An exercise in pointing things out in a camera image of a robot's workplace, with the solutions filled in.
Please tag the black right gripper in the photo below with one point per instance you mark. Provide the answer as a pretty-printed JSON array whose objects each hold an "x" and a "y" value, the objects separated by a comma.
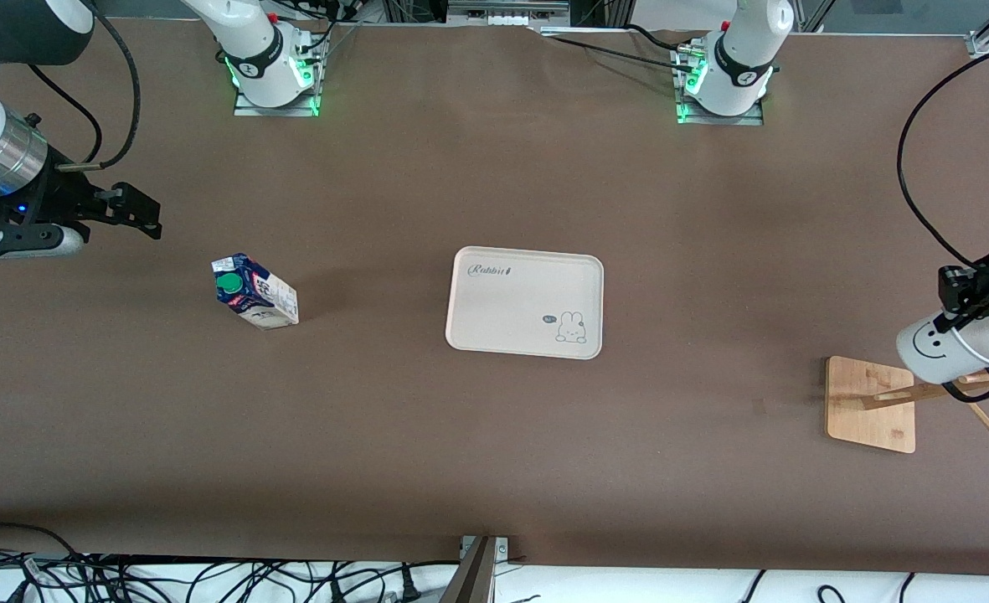
[{"x": 48, "y": 199}]

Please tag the blue white milk carton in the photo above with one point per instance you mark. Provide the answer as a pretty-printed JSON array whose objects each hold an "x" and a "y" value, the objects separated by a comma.
[{"x": 260, "y": 293}]

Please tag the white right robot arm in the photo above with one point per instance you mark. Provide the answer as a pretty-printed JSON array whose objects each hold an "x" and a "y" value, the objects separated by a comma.
[{"x": 251, "y": 59}]

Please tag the wooden cup hanging rack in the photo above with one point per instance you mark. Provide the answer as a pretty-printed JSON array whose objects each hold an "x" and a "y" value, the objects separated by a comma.
[{"x": 871, "y": 410}]

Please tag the cream rabbit print tray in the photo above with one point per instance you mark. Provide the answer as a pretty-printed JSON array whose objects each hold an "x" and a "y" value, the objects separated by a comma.
[{"x": 511, "y": 301}]

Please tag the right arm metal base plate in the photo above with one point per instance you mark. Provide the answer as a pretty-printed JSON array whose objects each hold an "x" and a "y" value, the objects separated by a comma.
[{"x": 276, "y": 110}]

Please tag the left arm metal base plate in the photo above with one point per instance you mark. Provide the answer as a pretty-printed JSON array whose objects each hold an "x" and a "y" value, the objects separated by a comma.
[{"x": 720, "y": 120}]

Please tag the grey metal frame bracket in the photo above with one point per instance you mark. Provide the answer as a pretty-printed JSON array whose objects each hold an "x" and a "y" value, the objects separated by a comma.
[{"x": 507, "y": 12}]

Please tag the aluminium camera mount post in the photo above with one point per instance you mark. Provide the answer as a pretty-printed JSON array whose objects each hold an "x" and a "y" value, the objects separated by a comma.
[{"x": 473, "y": 582}]

